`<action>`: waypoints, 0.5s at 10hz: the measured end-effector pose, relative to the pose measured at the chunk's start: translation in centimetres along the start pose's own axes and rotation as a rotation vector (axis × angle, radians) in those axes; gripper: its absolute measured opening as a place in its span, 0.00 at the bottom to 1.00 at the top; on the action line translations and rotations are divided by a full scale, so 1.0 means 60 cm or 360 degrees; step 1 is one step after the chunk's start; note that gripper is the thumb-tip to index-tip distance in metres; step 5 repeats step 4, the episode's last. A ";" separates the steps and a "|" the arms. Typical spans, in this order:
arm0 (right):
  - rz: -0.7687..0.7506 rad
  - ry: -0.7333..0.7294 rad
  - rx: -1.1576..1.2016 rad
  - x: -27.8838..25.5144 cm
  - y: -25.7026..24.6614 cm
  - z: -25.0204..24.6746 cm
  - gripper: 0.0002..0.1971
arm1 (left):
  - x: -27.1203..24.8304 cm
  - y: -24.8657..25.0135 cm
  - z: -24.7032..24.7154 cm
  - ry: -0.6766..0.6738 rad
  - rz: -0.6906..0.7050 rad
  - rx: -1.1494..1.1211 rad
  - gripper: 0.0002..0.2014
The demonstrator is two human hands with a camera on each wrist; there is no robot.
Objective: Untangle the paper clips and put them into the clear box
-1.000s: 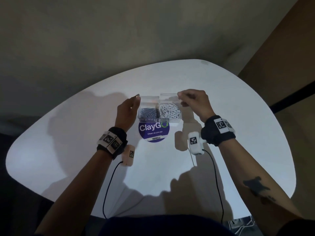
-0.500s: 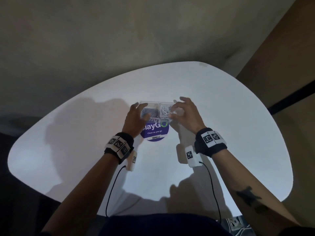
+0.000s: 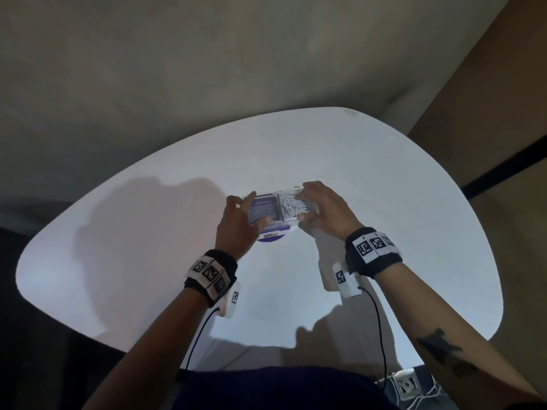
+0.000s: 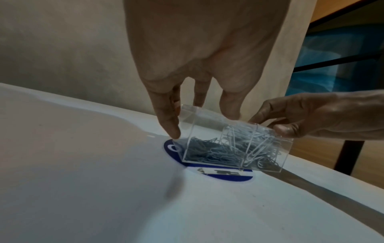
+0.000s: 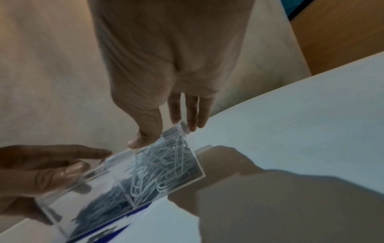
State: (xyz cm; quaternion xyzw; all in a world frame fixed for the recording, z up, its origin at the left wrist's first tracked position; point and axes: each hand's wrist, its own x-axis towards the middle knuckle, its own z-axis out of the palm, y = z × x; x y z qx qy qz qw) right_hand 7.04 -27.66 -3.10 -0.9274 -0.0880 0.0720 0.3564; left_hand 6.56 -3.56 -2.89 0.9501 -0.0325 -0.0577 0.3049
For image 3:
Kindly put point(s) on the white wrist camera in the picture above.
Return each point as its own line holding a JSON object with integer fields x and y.
{"x": 233, "y": 298}
{"x": 344, "y": 279}

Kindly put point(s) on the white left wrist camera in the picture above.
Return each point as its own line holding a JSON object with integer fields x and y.
{"x": 233, "y": 298}

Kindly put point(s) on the black wristband with markers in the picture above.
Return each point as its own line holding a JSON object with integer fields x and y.
{"x": 374, "y": 254}
{"x": 211, "y": 277}

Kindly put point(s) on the round purple sticker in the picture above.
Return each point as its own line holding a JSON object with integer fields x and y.
{"x": 273, "y": 234}

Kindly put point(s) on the black left wristband with markers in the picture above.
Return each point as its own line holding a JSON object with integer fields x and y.
{"x": 211, "y": 277}

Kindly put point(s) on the white power strip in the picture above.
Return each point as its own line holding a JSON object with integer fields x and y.
{"x": 406, "y": 384}

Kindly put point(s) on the person's right forearm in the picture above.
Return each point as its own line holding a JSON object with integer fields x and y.
{"x": 457, "y": 337}

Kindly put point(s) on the person's right hand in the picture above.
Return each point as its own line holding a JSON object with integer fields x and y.
{"x": 331, "y": 209}

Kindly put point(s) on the person's left forearm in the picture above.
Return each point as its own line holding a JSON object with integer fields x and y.
{"x": 149, "y": 354}

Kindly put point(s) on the cluster of sorted blue clips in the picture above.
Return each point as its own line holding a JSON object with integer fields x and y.
{"x": 263, "y": 212}

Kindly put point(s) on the black bar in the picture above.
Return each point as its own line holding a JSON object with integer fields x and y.
{"x": 508, "y": 166}

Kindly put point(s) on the clear plastic two-compartment box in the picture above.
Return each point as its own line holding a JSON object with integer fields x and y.
{"x": 278, "y": 198}

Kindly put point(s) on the person's dark blue clothing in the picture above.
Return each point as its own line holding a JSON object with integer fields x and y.
{"x": 282, "y": 390}

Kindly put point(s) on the black right wristband with markers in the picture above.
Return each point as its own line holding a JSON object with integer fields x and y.
{"x": 374, "y": 254}

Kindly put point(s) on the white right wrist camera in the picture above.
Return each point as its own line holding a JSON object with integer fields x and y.
{"x": 344, "y": 279}

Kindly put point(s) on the person's left hand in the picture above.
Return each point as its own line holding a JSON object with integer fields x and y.
{"x": 235, "y": 234}

